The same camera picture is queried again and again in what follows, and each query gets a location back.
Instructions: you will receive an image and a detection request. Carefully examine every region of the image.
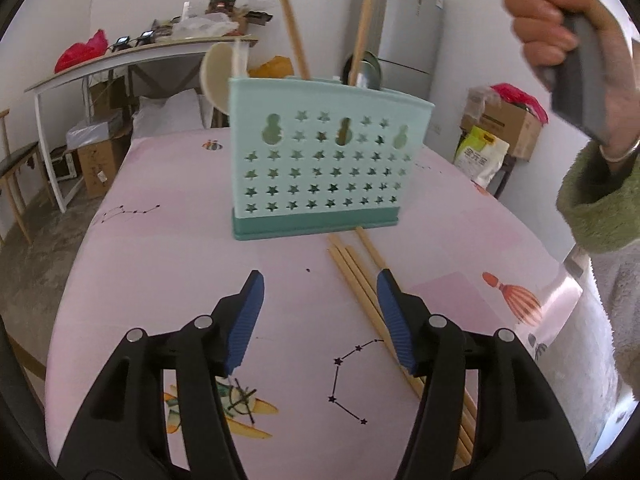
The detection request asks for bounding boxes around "orange plastic bag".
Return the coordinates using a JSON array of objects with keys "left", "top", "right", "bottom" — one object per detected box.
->
[{"left": 248, "top": 55, "right": 296, "bottom": 80}]

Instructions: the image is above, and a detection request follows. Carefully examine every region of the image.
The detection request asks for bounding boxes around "white sack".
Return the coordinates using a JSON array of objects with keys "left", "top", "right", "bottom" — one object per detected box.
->
[{"left": 131, "top": 87, "right": 206, "bottom": 138}]

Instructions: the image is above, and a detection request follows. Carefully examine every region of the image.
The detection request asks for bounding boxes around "white desk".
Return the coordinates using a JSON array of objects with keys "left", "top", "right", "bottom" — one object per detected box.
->
[{"left": 24, "top": 35, "right": 260, "bottom": 213}]

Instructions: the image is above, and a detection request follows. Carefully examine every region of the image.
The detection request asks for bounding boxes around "single wooden chopstick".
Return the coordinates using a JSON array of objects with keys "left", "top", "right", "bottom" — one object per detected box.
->
[
  {"left": 272, "top": 0, "right": 312, "bottom": 81},
  {"left": 347, "top": 0, "right": 381, "bottom": 87}
]

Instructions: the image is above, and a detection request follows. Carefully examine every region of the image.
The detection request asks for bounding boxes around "clear plastic bag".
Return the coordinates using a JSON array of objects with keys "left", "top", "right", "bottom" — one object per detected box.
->
[{"left": 172, "top": 15, "right": 240, "bottom": 40}]

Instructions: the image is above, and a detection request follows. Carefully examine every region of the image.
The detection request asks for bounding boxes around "green plastic utensil holder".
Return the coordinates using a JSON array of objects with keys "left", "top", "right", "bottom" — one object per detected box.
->
[{"left": 227, "top": 76, "right": 435, "bottom": 241}]

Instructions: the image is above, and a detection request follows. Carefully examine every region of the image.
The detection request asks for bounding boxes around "person's right hand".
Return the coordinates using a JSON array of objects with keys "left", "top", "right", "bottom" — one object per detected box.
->
[{"left": 499, "top": 0, "right": 640, "bottom": 162}]

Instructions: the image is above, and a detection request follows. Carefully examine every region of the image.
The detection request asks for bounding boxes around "yellow and white bag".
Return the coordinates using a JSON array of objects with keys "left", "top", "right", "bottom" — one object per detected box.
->
[{"left": 453, "top": 125, "right": 511, "bottom": 188}]

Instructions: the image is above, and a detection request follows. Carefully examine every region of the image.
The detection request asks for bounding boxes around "silver bracelet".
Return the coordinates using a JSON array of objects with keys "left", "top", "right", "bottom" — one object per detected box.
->
[{"left": 598, "top": 136, "right": 640, "bottom": 163}]

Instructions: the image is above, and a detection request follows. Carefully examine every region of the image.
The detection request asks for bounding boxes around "red plastic bag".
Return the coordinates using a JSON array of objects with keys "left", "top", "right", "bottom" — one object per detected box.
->
[
  {"left": 490, "top": 82, "right": 549, "bottom": 126},
  {"left": 54, "top": 29, "right": 109, "bottom": 73}
]

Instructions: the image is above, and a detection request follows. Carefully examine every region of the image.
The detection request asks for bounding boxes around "black metal-edged case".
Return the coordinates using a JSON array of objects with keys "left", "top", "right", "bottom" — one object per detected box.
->
[{"left": 49, "top": 146, "right": 81, "bottom": 183}]

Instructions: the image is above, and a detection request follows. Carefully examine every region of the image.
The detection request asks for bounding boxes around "pink printed tablecloth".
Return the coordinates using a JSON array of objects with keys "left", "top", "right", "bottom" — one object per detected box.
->
[{"left": 45, "top": 127, "right": 626, "bottom": 480}]

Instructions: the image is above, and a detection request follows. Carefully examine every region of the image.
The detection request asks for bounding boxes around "person's right forearm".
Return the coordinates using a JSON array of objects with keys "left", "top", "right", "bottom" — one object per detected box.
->
[{"left": 556, "top": 146, "right": 640, "bottom": 411}]

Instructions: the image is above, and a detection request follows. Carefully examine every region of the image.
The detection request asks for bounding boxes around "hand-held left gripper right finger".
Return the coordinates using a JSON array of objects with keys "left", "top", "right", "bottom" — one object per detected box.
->
[{"left": 376, "top": 268, "right": 587, "bottom": 480}]

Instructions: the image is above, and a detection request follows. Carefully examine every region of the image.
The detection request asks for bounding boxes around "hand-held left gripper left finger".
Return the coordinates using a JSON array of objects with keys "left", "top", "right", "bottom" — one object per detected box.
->
[{"left": 57, "top": 270, "right": 266, "bottom": 480}]

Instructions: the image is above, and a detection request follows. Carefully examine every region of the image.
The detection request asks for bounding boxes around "silver refrigerator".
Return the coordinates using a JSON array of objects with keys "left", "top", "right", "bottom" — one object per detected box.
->
[{"left": 342, "top": 0, "right": 447, "bottom": 103}]

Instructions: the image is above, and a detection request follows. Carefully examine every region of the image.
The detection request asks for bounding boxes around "cardboard box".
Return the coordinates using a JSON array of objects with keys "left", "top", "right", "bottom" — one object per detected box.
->
[
  {"left": 90, "top": 77, "right": 126, "bottom": 116},
  {"left": 460, "top": 94, "right": 543, "bottom": 162},
  {"left": 77, "top": 135, "right": 132, "bottom": 198}
]

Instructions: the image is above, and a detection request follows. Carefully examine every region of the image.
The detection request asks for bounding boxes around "wooden chair black seat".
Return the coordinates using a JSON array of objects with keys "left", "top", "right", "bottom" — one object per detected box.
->
[{"left": 0, "top": 109, "right": 55, "bottom": 246}]

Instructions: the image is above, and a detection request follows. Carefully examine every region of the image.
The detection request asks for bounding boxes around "plastic wrapped grey box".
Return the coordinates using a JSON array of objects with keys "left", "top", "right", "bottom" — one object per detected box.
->
[{"left": 66, "top": 112, "right": 123, "bottom": 150}]

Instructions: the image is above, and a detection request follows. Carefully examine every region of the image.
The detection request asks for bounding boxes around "bundle of wooden chopsticks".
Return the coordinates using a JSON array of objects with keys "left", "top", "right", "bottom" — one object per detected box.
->
[{"left": 327, "top": 227, "right": 478, "bottom": 466}]

